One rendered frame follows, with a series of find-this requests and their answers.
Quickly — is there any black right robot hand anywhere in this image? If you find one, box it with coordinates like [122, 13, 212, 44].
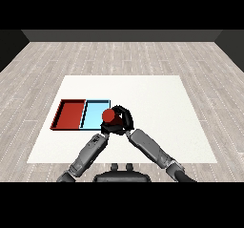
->
[112, 104, 135, 134]

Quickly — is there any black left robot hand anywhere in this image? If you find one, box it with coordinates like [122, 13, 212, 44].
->
[99, 121, 127, 137]

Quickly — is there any small red can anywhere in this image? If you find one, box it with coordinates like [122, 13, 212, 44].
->
[101, 108, 124, 128]

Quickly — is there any light blue shallow open box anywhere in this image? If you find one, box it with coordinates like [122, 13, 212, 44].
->
[78, 98, 112, 132]

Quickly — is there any red shallow open box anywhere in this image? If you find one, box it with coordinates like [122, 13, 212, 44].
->
[50, 98, 88, 132]

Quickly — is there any dark grey robot body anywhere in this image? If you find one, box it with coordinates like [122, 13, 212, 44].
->
[92, 162, 153, 183]

